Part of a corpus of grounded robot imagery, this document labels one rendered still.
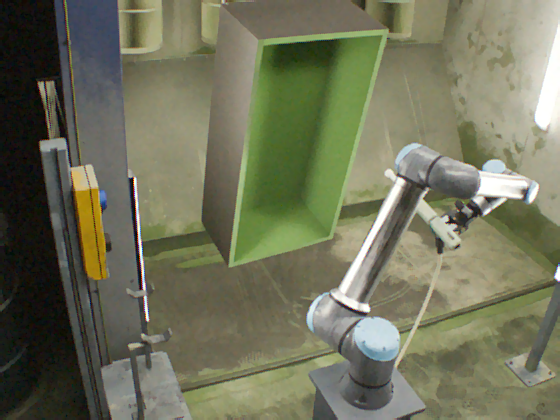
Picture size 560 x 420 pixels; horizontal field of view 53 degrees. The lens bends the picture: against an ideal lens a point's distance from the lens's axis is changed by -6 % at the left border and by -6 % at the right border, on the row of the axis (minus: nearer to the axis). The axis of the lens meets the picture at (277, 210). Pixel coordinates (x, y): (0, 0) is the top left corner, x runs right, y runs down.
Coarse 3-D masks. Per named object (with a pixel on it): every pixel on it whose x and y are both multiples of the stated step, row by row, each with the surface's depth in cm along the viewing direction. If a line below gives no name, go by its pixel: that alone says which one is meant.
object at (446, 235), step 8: (392, 176) 254; (424, 208) 239; (424, 216) 238; (432, 216) 236; (432, 224) 234; (440, 224) 233; (440, 232) 231; (448, 232) 228; (440, 240) 239; (448, 240) 228; (456, 240) 227; (440, 248) 244; (456, 248) 228
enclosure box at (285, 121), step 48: (288, 0) 244; (336, 0) 252; (240, 48) 225; (288, 48) 263; (336, 48) 272; (240, 96) 234; (288, 96) 283; (336, 96) 281; (240, 144) 244; (288, 144) 304; (336, 144) 291; (240, 192) 258; (288, 192) 329; (336, 192) 301; (240, 240) 304; (288, 240) 309
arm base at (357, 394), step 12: (348, 372) 195; (348, 384) 195; (360, 384) 190; (384, 384) 190; (348, 396) 194; (360, 396) 192; (372, 396) 191; (384, 396) 192; (360, 408) 193; (372, 408) 192
